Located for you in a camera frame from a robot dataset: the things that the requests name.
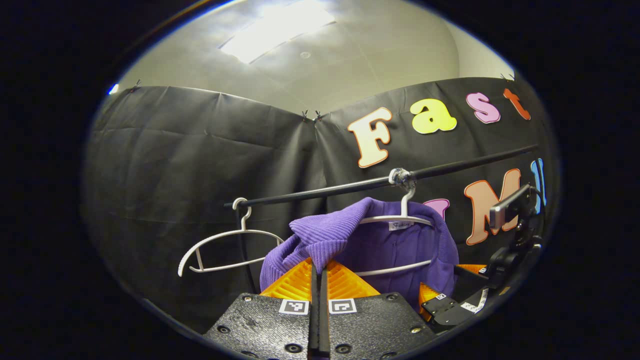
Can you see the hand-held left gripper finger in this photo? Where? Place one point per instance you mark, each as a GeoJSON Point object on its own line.
{"type": "Point", "coordinates": [324, 320]}
{"type": "Point", "coordinates": [314, 320]}

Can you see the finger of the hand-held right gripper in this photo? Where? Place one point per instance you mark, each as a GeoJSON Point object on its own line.
{"type": "Point", "coordinates": [455, 305]}
{"type": "Point", "coordinates": [472, 269]}

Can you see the purple knit shirt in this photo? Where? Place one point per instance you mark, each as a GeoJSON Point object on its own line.
{"type": "Point", "coordinates": [390, 245]}

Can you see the white plastic hanger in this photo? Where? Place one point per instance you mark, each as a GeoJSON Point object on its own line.
{"type": "Point", "coordinates": [245, 231]}
{"type": "Point", "coordinates": [380, 219]}

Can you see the black clothes rack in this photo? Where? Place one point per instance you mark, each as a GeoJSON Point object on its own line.
{"type": "Point", "coordinates": [300, 194]}

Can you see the clear tape wrap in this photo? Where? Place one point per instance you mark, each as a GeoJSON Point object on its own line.
{"type": "Point", "coordinates": [401, 177]}

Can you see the black backdrop cloth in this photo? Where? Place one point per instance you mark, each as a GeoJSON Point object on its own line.
{"type": "Point", "coordinates": [175, 165]}

